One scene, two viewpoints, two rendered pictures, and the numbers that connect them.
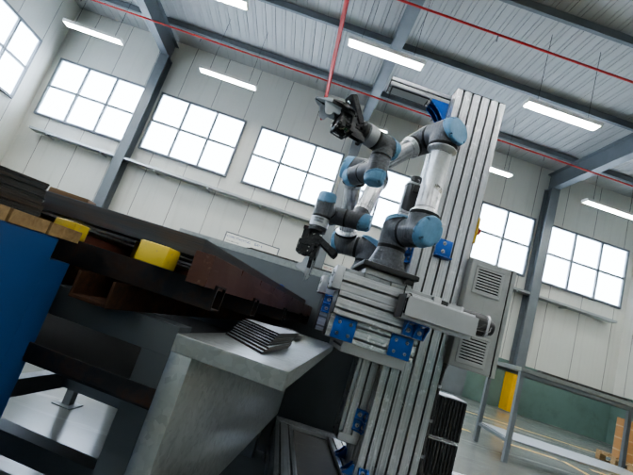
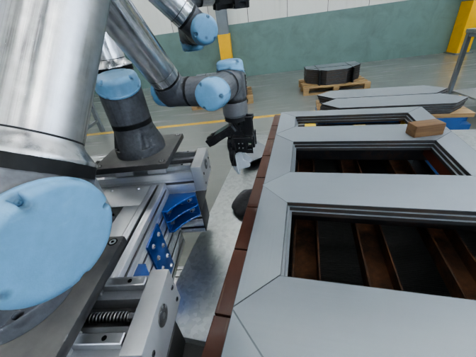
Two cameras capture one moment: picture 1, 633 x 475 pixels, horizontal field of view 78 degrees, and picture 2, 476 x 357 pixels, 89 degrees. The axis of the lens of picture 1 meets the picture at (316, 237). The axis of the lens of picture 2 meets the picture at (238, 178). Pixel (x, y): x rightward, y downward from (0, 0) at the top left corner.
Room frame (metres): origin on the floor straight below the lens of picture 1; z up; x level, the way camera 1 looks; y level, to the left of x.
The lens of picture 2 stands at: (2.25, 0.09, 1.35)
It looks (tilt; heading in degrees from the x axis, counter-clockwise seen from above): 33 degrees down; 188
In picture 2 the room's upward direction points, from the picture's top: 8 degrees counter-clockwise
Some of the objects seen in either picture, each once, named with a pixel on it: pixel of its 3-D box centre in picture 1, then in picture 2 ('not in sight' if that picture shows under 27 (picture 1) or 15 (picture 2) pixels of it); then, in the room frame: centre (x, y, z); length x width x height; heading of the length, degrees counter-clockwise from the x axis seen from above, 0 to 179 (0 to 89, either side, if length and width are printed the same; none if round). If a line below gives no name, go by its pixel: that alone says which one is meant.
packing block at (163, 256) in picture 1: (157, 255); not in sight; (0.76, 0.28, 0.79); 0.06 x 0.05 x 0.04; 80
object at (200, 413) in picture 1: (250, 397); not in sight; (1.33, 0.05, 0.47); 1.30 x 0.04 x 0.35; 170
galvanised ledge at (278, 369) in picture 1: (291, 346); (241, 192); (1.31, -0.03, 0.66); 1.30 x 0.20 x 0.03; 170
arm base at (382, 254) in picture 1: (388, 258); (136, 134); (1.56, -0.30, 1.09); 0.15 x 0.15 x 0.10
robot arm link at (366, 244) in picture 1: (367, 249); not in sight; (2.05, -0.28, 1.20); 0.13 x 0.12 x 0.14; 74
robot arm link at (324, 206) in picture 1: (324, 205); (231, 81); (1.52, 0.01, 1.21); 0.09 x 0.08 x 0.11; 164
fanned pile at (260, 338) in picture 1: (261, 334); (258, 151); (0.97, 0.05, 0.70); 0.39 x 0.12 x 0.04; 170
